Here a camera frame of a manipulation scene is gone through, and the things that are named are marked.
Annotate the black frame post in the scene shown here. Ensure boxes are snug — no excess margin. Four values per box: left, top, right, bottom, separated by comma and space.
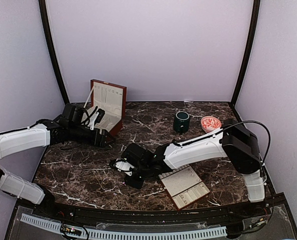
38, 0, 70, 104
230, 0, 261, 108

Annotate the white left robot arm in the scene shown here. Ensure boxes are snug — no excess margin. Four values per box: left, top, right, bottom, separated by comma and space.
0, 119, 115, 218

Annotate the red open jewelry box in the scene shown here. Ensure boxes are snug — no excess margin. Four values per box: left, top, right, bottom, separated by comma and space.
82, 79, 127, 137

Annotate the red white patterned bowl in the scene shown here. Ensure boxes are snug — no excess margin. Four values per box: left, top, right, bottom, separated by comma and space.
200, 116, 222, 133

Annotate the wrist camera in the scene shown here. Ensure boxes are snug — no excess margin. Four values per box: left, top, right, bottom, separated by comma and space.
58, 103, 106, 131
109, 143, 153, 176

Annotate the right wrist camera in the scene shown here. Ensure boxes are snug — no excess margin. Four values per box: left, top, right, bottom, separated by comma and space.
109, 143, 153, 176

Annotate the white slotted cable duct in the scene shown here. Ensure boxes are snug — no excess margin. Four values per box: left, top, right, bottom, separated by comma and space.
20, 213, 228, 240

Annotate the black front table rail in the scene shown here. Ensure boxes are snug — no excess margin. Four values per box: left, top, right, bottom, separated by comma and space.
10, 193, 292, 229

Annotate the left black frame post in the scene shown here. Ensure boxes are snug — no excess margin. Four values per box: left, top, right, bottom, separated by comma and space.
38, 0, 70, 104

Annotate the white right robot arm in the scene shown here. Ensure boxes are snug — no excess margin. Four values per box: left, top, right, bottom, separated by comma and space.
121, 119, 265, 217

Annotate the right black frame post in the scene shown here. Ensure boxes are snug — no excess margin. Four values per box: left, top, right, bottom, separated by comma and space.
230, 0, 261, 108

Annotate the dark green mug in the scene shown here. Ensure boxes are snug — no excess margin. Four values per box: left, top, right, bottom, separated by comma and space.
173, 111, 191, 134

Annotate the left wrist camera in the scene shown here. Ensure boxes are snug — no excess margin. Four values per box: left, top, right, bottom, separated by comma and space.
58, 103, 106, 131

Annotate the red jewelry tray insert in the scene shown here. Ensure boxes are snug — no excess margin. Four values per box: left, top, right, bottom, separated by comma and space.
158, 165, 210, 210

